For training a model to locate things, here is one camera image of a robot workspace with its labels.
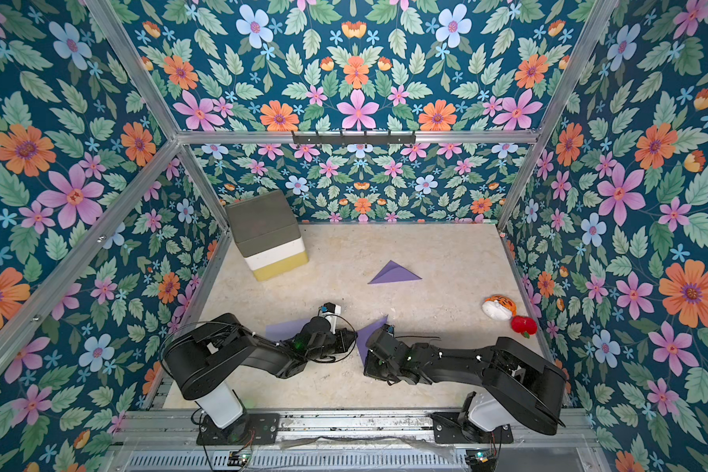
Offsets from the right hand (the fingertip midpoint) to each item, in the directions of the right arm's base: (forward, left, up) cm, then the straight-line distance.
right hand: (363, 371), depth 82 cm
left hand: (+10, +2, -1) cm, 10 cm away
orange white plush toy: (+18, -41, +5) cm, 45 cm away
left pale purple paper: (+13, +27, -4) cm, 30 cm away
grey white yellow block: (+32, +30, +22) cm, 49 cm away
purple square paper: (+31, -9, +6) cm, 32 cm away
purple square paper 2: (+11, +1, -2) cm, 12 cm away
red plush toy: (+15, -49, +1) cm, 52 cm away
